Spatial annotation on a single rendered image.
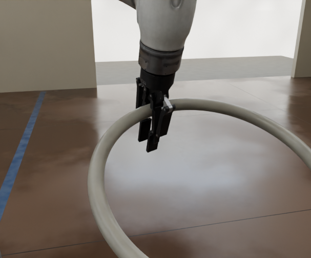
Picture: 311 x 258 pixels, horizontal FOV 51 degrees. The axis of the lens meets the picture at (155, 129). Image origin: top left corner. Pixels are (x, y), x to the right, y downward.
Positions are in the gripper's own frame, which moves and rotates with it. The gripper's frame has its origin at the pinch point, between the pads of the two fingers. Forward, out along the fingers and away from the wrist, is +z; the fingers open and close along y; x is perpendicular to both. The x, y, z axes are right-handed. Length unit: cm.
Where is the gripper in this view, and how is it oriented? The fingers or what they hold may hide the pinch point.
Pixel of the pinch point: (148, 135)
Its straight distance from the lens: 82.0
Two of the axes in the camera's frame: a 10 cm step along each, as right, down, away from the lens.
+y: 5.3, 6.1, -5.9
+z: -1.2, 7.4, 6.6
